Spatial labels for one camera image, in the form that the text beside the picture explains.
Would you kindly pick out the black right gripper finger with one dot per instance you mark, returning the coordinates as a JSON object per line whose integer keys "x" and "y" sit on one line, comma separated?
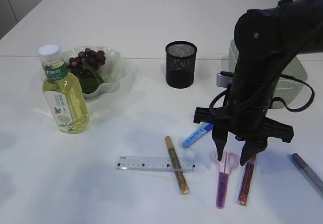
{"x": 251, "y": 148}
{"x": 219, "y": 137}

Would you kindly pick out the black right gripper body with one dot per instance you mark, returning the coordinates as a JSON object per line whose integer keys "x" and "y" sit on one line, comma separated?
{"x": 247, "y": 125}

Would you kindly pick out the pink purple scissors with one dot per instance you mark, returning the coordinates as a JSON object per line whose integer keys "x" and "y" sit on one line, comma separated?
{"x": 229, "y": 160}

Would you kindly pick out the purple grape bunch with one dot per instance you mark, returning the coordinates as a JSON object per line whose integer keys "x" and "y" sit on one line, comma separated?
{"x": 85, "y": 67}

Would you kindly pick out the jasmine tea bottle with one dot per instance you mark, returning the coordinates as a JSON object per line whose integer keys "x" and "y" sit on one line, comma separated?
{"x": 62, "y": 91}

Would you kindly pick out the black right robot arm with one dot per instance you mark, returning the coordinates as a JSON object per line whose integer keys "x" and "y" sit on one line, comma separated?
{"x": 267, "y": 41}

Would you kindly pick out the red glitter glue pen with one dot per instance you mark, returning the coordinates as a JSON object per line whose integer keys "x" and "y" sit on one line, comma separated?
{"x": 246, "y": 181}

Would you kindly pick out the clear plastic ruler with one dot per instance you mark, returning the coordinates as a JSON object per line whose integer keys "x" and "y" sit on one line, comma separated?
{"x": 156, "y": 164}

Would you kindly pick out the green woven plastic basket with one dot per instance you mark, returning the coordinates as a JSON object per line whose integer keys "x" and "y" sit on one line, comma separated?
{"x": 286, "y": 89}

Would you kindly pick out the gold glitter glue pen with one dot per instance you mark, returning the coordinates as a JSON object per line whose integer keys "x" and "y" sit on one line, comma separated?
{"x": 176, "y": 165}

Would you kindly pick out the silver glitter glue pen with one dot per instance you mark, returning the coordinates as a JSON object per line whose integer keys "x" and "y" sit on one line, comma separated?
{"x": 310, "y": 173}

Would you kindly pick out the black mesh pen holder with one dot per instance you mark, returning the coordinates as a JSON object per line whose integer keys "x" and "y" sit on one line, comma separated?
{"x": 180, "y": 64}

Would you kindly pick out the green wavy plate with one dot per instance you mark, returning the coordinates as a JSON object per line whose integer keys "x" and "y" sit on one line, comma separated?
{"x": 112, "y": 72}

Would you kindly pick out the blue scissors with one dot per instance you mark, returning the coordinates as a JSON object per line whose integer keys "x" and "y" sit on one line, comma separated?
{"x": 199, "y": 133}

